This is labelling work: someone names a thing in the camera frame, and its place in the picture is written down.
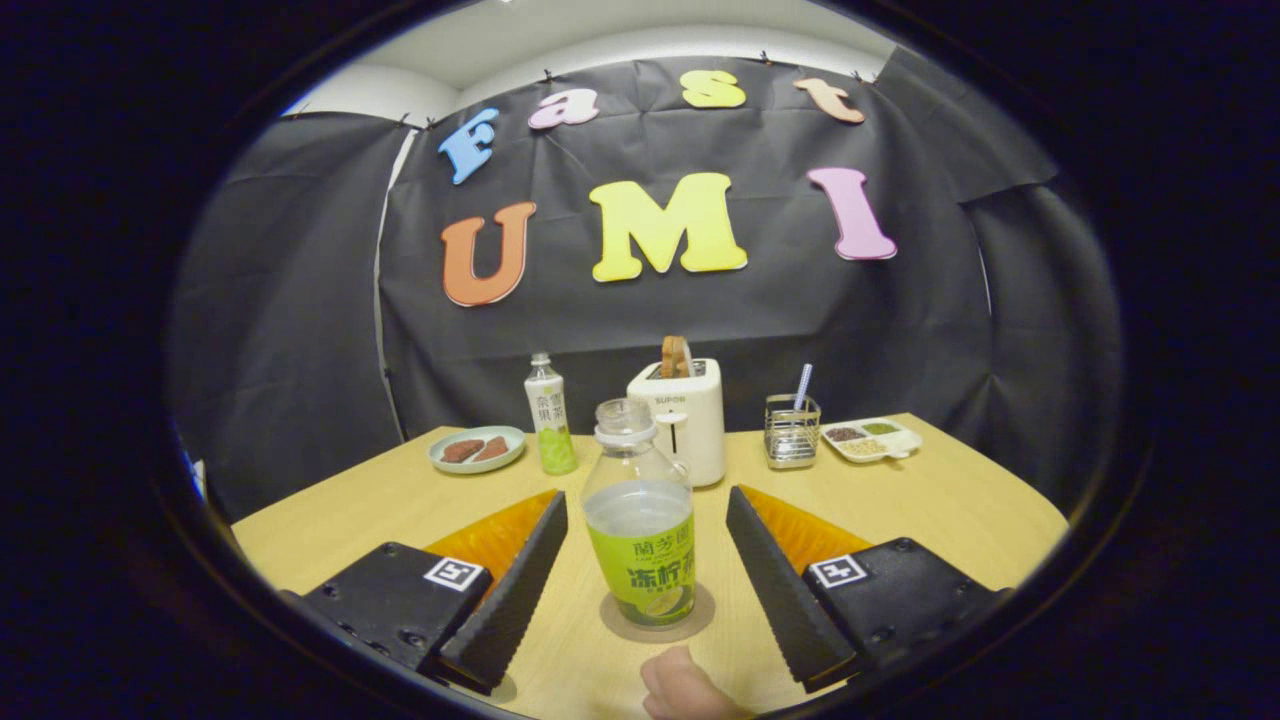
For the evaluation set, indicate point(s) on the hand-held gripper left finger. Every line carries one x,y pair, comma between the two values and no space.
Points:
515,600

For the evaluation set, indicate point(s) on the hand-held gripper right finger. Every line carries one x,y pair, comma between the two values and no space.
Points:
780,595

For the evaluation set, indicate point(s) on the round brown coaster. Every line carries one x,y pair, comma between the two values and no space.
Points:
705,612

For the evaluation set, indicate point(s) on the green label juice bottle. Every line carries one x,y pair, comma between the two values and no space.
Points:
640,560

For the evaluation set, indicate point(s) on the capped green tea bottle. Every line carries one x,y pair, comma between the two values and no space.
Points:
550,420

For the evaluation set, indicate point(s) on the pale green plate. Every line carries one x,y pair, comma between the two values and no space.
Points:
505,465

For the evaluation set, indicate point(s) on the wooden table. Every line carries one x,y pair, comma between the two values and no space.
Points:
900,510

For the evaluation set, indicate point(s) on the brown meat piece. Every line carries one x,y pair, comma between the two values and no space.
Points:
460,451
494,448

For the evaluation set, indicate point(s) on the white divided tray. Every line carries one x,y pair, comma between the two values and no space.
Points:
870,440

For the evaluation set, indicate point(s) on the white toaster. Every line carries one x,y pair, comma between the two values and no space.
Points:
700,430

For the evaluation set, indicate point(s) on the striped straw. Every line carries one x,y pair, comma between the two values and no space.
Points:
803,385

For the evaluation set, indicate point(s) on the bread slice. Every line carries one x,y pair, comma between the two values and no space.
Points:
676,355

